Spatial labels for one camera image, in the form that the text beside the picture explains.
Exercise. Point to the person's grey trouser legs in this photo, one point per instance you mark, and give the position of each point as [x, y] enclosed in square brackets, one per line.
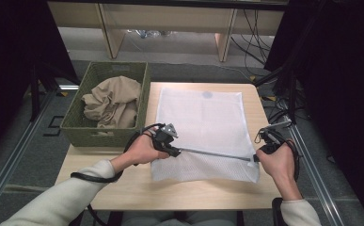
[176, 219]

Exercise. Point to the person's right hand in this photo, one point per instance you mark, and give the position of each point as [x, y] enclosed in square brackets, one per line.
[280, 166]

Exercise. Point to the metal floor rail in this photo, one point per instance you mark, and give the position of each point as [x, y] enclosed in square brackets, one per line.
[314, 175]
[16, 150]

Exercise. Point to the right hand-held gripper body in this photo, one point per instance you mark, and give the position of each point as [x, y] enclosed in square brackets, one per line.
[272, 142]

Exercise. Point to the pale plastic clutter pile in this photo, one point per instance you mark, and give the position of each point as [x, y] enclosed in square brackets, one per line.
[148, 33]

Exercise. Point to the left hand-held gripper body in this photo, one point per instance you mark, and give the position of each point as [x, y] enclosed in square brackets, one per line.
[164, 138]

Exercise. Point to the beige garment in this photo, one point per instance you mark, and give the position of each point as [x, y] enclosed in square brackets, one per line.
[113, 103]

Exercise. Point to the person's left hand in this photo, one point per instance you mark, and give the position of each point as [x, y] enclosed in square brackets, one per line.
[142, 152]

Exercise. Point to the green woven basket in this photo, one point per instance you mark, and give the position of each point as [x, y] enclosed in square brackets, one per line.
[76, 132]

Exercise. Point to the black metal stand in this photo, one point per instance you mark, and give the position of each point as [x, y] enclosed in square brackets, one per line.
[34, 94]
[291, 94]

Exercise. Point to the black curtain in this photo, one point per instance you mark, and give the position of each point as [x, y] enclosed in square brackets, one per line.
[10, 62]
[342, 94]

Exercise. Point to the light wooden desk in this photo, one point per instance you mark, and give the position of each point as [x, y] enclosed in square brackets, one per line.
[170, 19]

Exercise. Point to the white mesh laundry bag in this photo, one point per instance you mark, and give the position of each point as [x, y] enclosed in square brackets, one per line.
[208, 122]

